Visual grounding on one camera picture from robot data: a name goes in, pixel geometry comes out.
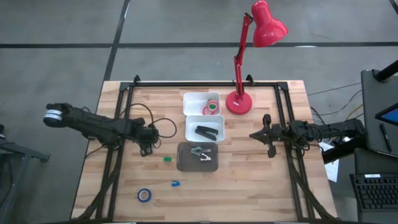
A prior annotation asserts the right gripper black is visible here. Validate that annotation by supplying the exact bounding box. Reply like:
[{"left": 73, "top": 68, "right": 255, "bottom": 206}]
[{"left": 249, "top": 114, "right": 287, "bottom": 159}]

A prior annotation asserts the black stapler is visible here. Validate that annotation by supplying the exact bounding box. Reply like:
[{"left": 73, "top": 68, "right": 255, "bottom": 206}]
[{"left": 194, "top": 124, "right": 220, "bottom": 142}]

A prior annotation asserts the blue tape roll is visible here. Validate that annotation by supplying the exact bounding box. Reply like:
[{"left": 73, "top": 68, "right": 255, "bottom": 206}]
[{"left": 137, "top": 188, "right": 152, "bottom": 203}]

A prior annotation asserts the red desk lamp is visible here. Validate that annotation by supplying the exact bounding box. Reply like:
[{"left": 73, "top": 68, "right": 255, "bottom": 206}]
[{"left": 225, "top": 0, "right": 289, "bottom": 116}]

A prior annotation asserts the white plastic bin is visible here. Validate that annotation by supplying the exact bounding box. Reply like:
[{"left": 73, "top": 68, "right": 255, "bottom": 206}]
[
  {"left": 185, "top": 114, "right": 226, "bottom": 144},
  {"left": 182, "top": 91, "right": 221, "bottom": 116}
]

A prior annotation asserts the transparent brown plastic tray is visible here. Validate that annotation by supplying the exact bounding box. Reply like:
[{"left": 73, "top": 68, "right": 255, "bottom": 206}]
[{"left": 176, "top": 141, "right": 219, "bottom": 172}]

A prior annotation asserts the white paper sheet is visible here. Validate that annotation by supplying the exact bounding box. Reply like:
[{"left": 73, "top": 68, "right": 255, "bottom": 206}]
[{"left": 317, "top": 141, "right": 340, "bottom": 183}]

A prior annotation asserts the dark grey desk top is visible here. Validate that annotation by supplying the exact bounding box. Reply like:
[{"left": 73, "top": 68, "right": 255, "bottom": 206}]
[{"left": 360, "top": 68, "right": 398, "bottom": 158}]

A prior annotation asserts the black pen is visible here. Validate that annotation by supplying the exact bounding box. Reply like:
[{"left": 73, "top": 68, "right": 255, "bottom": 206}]
[{"left": 379, "top": 123, "right": 393, "bottom": 144}]

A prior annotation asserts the black keyboard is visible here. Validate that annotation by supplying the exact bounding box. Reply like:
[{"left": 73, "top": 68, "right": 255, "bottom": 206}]
[{"left": 349, "top": 173, "right": 398, "bottom": 213}]

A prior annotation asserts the black metal stand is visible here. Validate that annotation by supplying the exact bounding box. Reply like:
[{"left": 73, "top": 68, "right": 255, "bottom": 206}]
[{"left": 0, "top": 124, "right": 51, "bottom": 224}]

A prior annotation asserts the tablet with blue screen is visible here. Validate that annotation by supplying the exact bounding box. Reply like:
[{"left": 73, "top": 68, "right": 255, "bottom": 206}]
[{"left": 374, "top": 102, "right": 398, "bottom": 127}]

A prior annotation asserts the black round pole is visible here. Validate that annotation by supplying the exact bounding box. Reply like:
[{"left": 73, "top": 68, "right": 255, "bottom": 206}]
[{"left": 373, "top": 60, "right": 398, "bottom": 82}]

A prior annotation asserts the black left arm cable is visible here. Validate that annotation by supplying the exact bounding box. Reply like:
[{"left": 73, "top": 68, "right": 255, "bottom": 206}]
[{"left": 119, "top": 103, "right": 178, "bottom": 149}]

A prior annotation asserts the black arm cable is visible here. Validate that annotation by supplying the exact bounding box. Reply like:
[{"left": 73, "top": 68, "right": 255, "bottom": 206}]
[
  {"left": 289, "top": 121, "right": 326, "bottom": 152},
  {"left": 119, "top": 103, "right": 178, "bottom": 149}
]

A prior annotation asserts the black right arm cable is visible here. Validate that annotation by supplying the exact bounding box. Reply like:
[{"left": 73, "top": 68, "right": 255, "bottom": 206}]
[{"left": 289, "top": 121, "right": 326, "bottom": 152}]

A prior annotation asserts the black aluminium table frame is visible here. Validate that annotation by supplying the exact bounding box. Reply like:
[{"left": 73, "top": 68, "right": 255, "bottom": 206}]
[{"left": 71, "top": 74, "right": 338, "bottom": 222}]

